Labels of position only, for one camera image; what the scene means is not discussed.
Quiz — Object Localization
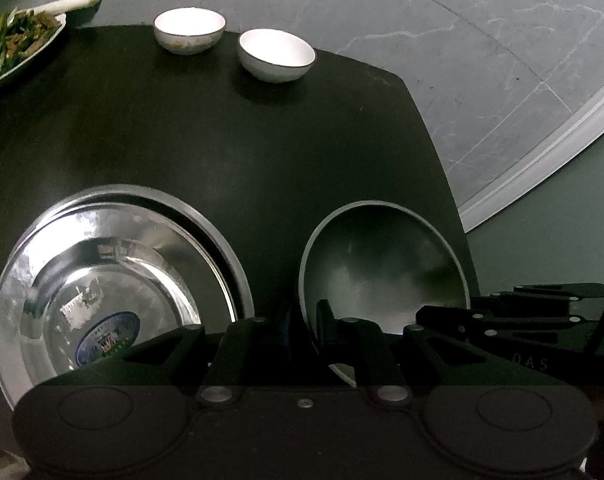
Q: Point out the white baseboard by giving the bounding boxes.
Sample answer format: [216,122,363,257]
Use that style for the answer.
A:
[456,74,604,234]

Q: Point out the stir-fried green vegetables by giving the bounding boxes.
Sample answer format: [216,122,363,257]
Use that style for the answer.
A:
[0,9,61,84]

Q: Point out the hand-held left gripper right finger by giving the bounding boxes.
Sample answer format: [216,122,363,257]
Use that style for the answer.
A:
[316,299,535,406]

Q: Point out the steel plate with blue sticker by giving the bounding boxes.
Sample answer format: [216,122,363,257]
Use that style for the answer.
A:
[0,204,240,396]

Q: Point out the white leek stalk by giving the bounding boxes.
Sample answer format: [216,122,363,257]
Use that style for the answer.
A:
[9,0,106,16]

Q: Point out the white oval plate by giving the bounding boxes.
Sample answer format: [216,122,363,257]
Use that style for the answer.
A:
[0,12,68,94]

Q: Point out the steel bowl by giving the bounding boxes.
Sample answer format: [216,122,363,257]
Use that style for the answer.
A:
[298,200,471,387]

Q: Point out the white ceramic bowl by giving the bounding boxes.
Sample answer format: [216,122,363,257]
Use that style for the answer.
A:
[237,28,317,84]
[153,7,227,56]

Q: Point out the large steel plate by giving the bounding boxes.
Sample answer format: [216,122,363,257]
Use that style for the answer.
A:
[12,183,256,323]

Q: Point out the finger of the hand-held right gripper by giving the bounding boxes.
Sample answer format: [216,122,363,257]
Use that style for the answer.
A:
[470,282,604,307]
[415,305,591,340]

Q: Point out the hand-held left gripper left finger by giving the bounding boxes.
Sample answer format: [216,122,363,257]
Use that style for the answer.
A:
[97,309,310,405]

